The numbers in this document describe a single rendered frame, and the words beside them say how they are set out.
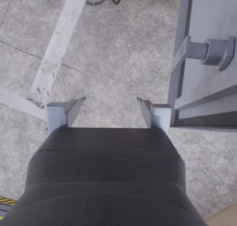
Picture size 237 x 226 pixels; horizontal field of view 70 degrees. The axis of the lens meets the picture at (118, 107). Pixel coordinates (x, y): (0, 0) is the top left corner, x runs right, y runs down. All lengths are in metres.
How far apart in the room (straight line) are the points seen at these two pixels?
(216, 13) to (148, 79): 0.78
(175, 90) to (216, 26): 0.13
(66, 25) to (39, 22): 0.41
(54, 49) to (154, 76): 0.54
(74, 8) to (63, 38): 0.15
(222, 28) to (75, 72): 0.92
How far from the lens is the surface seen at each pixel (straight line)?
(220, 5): 0.23
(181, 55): 0.17
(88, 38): 1.11
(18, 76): 1.21
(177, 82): 0.32
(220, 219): 1.09
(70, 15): 0.91
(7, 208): 0.84
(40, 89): 0.83
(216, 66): 0.18
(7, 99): 0.70
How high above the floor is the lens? 0.95
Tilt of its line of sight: 82 degrees down
